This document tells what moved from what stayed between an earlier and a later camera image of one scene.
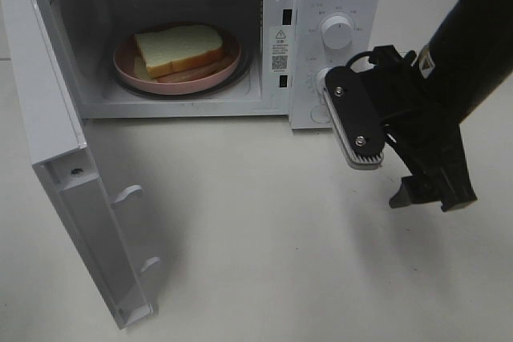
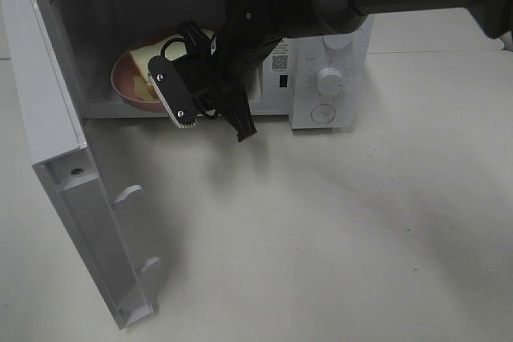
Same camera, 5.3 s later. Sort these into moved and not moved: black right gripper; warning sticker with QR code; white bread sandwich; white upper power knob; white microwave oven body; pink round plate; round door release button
Moved: white bread sandwich; pink round plate; black right gripper
Not moved: warning sticker with QR code; white microwave oven body; white upper power knob; round door release button
